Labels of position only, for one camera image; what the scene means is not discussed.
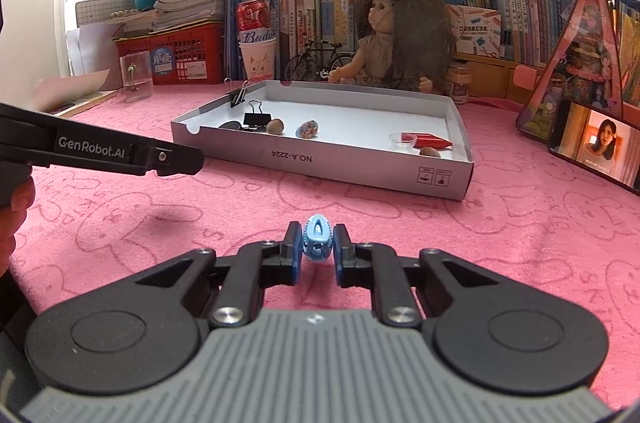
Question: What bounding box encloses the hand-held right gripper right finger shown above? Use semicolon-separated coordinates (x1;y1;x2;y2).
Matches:
334;224;503;329

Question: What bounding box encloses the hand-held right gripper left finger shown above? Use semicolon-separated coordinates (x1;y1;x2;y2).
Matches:
131;223;303;329

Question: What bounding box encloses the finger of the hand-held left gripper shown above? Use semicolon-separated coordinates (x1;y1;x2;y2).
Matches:
147;140;205;177

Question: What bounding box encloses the light blue plastic clip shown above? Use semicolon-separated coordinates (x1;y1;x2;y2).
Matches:
302;214;334;263

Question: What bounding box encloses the large black binder clip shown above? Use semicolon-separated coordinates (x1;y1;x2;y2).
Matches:
243;100;274;133

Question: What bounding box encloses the white cardboard box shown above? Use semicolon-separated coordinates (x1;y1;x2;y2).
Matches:
171;80;475;201

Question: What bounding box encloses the red capsule with clear cap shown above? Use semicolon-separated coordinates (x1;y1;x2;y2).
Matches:
389;131;437;149

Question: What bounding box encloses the person's left hand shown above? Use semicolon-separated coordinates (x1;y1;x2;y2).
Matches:
0;178;37;278

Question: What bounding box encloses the brown paper notebook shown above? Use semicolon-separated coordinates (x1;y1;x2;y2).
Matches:
32;68;121;115

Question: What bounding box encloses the small black binder clip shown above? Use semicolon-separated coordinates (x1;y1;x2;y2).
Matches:
225;79;250;109

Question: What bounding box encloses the clear glass mug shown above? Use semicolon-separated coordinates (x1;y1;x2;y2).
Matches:
119;50;153;103

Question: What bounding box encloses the large red plastic basket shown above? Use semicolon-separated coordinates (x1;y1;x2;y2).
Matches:
116;23;225;85

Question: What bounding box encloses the white cat print paper cup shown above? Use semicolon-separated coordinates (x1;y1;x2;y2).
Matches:
239;38;278;81

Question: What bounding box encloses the miniature black bicycle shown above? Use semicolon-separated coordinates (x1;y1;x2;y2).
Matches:
285;39;356;83

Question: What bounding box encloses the red beer can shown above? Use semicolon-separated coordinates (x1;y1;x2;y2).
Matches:
236;0;276;44

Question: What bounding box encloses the pink rabbit print tablecloth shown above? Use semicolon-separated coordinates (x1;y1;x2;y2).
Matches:
7;78;640;409

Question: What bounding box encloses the row of upright books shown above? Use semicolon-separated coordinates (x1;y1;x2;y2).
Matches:
225;0;586;79

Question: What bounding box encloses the stack of tape rolls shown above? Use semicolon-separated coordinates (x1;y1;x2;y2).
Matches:
446;63;472;104

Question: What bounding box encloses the curly haired doll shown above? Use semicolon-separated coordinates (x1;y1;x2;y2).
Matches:
327;0;458;96

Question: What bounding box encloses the wooden drawer box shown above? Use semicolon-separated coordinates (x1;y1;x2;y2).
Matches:
450;53;551;104

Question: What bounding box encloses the colourful stationery box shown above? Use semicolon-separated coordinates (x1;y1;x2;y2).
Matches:
447;6;502;56

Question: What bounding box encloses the black smartphone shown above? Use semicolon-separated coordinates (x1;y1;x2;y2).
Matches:
547;99;640;195

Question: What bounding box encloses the pink triangular dollhouse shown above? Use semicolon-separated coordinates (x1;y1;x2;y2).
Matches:
517;0;624;139

